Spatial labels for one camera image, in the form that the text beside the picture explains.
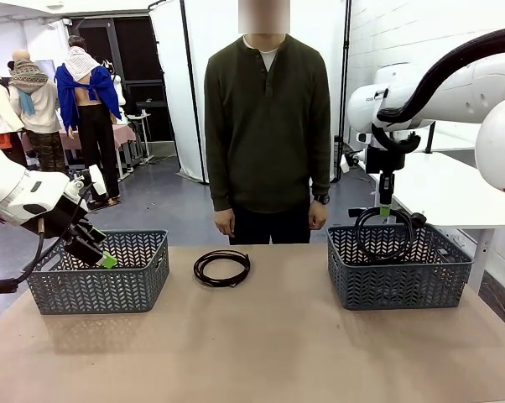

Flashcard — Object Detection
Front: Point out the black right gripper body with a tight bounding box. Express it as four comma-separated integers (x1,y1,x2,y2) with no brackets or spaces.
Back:
365,145,407,203

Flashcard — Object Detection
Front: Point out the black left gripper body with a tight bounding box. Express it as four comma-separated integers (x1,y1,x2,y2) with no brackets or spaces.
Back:
34,196,90,243

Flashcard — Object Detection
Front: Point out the black power cable with plug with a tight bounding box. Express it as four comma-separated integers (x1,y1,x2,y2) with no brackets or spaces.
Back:
347,206,429,264

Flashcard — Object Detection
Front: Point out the thin black cable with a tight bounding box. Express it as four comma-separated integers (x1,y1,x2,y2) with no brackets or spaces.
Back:
192,249,252,288

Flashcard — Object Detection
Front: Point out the person's right forearm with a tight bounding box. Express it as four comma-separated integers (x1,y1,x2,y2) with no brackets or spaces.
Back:
208,138,236,212

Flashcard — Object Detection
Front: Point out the person's left forearm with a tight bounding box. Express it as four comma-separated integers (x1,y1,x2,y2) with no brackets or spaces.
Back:
309,138,332,206

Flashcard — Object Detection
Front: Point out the person's left hand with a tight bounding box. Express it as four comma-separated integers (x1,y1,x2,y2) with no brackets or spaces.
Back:
308,202,329,231

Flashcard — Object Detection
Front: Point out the person's right hand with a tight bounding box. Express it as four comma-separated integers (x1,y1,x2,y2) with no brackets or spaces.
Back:
215,208,236,237

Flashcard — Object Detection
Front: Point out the grey plastic woven basket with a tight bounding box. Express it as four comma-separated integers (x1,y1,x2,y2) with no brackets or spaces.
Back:
25,229,170,316
327,223,474,311

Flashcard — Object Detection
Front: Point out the white desk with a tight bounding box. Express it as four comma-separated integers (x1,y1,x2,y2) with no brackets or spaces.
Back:
351,124,505,295

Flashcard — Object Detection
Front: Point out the table with pink cloth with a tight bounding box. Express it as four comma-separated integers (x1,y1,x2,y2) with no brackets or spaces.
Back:
20,123,138,180

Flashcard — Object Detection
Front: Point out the mannequin with patterned scarf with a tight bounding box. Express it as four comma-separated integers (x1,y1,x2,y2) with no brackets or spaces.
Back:
7,49,68,173

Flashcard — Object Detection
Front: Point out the small white side table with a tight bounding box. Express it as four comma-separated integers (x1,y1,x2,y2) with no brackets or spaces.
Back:
125,112,155,165

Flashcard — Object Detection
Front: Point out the mannequin with blue garment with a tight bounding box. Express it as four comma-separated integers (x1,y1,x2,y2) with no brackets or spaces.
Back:
55,35,123,207

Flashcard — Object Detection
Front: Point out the person in green sweater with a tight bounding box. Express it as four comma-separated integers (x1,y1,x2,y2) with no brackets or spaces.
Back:
204,0,332,247

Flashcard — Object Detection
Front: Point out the black backdrop stand pole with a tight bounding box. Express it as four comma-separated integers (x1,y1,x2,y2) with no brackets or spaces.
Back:
179,0,206,185
331,0,353,185

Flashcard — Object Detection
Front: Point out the white photo backdrop screen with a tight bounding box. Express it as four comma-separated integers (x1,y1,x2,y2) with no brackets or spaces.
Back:
148,0,351,185

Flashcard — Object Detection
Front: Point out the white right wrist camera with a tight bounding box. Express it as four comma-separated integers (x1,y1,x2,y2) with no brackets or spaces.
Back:
340,149,369,173

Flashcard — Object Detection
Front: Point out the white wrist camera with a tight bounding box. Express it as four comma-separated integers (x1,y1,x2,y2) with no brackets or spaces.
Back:
340,149,369,173
65,165,109,201

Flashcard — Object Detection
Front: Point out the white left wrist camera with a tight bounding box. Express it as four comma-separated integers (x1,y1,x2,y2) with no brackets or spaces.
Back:
65,165,109,201

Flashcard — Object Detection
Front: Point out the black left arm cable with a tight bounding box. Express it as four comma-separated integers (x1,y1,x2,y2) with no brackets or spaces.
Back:
0,217,48,295

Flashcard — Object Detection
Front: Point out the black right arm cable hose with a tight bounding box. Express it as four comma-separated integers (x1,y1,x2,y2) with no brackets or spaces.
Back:
370,27,505,154

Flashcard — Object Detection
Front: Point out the dark doorway frame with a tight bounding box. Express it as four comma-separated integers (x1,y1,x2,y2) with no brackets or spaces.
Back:
65,16,179,157

